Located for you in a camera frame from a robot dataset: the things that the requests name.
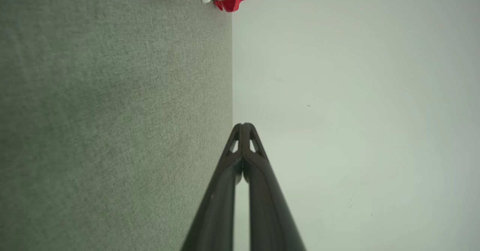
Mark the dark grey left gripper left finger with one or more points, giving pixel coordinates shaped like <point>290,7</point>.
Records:
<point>215,213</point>

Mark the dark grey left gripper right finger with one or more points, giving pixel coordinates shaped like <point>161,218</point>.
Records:
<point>268,213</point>

